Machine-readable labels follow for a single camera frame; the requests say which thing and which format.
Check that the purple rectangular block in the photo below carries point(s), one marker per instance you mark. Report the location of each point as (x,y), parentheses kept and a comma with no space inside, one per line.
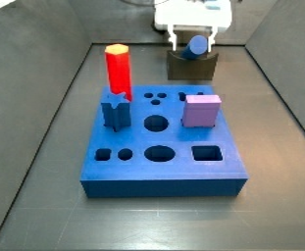
(200,110)

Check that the blue round cylinder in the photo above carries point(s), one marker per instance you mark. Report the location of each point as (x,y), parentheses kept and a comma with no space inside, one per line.
(196,47)

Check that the black curved cradle stand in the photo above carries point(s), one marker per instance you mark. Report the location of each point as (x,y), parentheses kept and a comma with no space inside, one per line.
(184,69)

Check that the white first gripper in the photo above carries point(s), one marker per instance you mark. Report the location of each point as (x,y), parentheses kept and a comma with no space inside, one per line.
(192,14)

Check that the red hexagonal prism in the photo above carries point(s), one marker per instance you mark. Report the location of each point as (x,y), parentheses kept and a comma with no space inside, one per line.
(117,54)

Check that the blue star-shaped prism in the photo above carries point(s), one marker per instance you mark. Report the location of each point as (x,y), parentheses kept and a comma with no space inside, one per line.
(116,109)

